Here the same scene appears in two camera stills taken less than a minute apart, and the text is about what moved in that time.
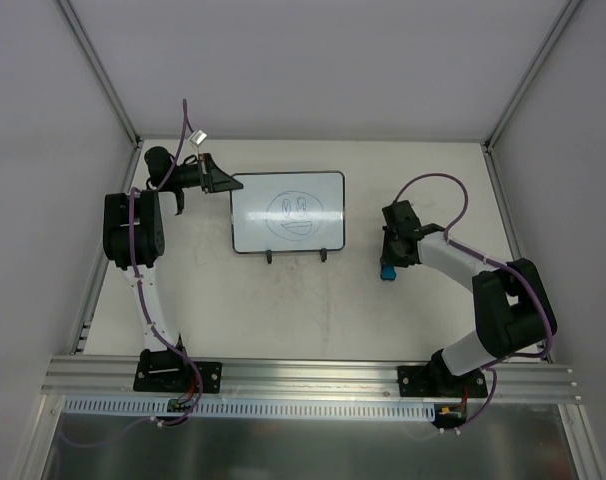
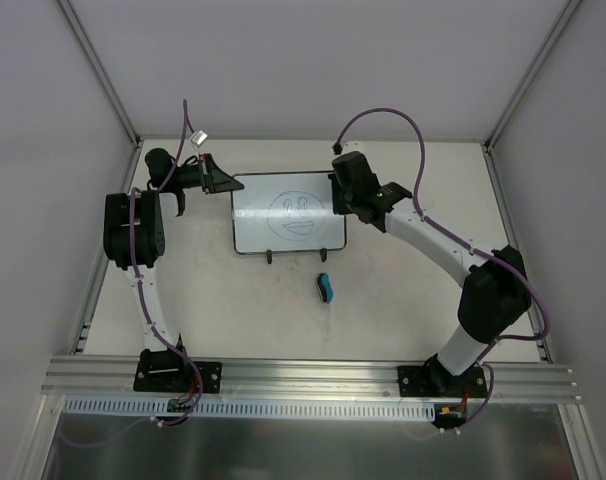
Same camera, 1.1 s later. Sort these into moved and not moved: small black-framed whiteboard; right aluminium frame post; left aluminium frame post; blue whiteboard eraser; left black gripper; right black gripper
Moved: right black gripper; blue whiteboard eraser
Not moved: small black-framed whiteboard; right aluminium frame post; left black gripper; left aluminium frame post
